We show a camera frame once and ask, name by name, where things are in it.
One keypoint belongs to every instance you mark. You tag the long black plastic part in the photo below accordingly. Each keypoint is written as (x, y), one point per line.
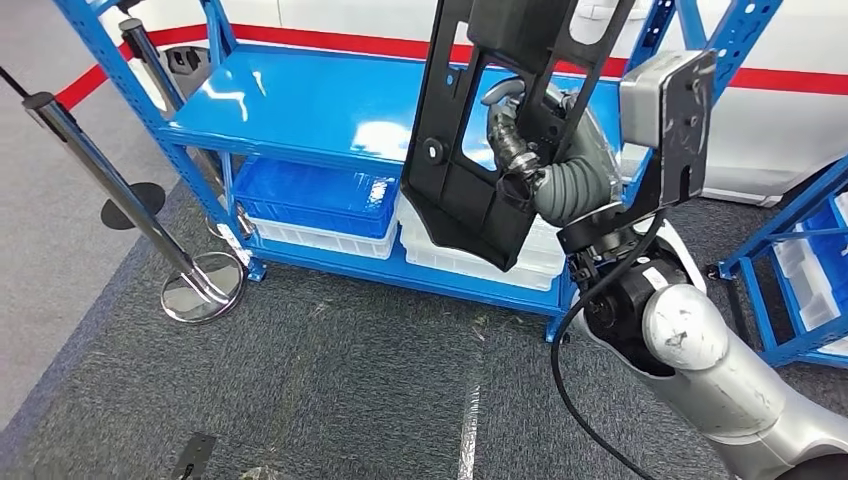
(477, 199)

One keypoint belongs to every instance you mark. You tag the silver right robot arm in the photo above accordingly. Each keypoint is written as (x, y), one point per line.
(702, 371)

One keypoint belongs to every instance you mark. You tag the blue metal shelf rack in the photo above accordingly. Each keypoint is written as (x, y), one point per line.
(298, 99)
(755, 305)

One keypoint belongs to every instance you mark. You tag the blue plastic bin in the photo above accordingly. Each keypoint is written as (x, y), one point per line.
(311, 192)

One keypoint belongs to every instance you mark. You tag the long red barrier belt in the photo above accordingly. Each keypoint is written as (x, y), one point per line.
(371, 46)

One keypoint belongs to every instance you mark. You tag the silver floor tape strip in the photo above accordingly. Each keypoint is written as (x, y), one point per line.
(468, 437)

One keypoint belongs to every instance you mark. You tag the white car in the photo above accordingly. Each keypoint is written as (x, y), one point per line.
(782, 146)

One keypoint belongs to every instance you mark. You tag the short red barrier belt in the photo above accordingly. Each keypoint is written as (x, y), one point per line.
(86, 86)

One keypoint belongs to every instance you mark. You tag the thin black barrier belt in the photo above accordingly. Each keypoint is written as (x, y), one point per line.
(13, 81)

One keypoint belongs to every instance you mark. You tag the chrome stanchion post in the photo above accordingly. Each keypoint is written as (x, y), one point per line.
(159, 84)
(112, 183)

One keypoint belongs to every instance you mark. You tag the black round base plate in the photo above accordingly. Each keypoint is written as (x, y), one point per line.
(116, 217)

